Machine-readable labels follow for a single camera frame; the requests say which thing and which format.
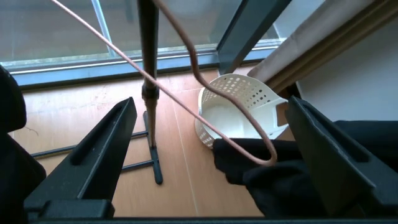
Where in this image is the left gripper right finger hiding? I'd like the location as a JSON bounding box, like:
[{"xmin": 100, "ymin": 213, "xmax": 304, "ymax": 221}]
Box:
[{"xmin": 284, "ymin": 95, "xmax": 398, "ymax": 218}]

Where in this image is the black clothes rack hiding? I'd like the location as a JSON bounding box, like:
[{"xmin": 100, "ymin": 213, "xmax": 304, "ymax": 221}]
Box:
[{"xmin": 30, "ymin": 0, "xmax": 164, "ymax": 185}]

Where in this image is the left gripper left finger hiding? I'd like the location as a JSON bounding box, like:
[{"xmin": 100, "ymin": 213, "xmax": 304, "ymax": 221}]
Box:
[{"xmin": 24, "ymin": 96, "xmax": 138, "ymax": 219}]

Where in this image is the black garment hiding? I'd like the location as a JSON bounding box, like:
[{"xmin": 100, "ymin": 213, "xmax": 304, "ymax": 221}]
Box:
[
  {"xmin": 212, "ymin": 119, "xmax": 398, "ymax": 218},
  {"xmin": 0, "ymin": 64, "xmax": 47, "ymax": 224}
]

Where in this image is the window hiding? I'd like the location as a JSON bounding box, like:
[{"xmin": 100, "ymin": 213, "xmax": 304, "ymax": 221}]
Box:
[{"xmin": 0, "ymin": 0, "xmax": 326, "ymax": 91}]

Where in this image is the white laundry basket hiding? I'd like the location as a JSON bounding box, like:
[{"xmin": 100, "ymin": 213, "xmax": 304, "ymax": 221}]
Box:
[{"xmin": 194, "ymin": 73, "xmax": 290, "ymax": 149}]

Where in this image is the beige curtain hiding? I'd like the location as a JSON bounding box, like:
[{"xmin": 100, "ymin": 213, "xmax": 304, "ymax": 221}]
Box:
[{"xmin": 247, "ymin": 0, "xmax": 398, "ymax": 94}]

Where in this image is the pink clothes hanger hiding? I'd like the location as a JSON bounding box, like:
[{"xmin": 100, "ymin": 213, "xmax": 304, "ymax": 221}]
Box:
[{"xmin": 49, "ymin": 0, "xmax": 278, "ymax": 167}]

